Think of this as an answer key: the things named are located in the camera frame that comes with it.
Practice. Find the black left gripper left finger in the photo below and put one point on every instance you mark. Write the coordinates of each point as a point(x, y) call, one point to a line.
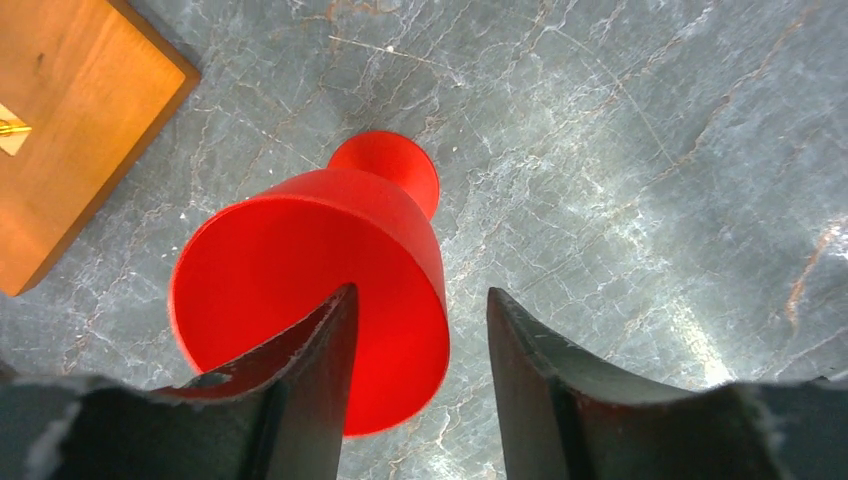
point(275, 412)

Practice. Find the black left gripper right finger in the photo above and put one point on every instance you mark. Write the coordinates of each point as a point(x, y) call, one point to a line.
point(565, 413)

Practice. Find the red wine glass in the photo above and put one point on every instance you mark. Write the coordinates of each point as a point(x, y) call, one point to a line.
point(257, 267)

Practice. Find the gold wire glass rack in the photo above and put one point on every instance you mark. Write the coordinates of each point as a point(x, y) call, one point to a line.
point(95, 82)

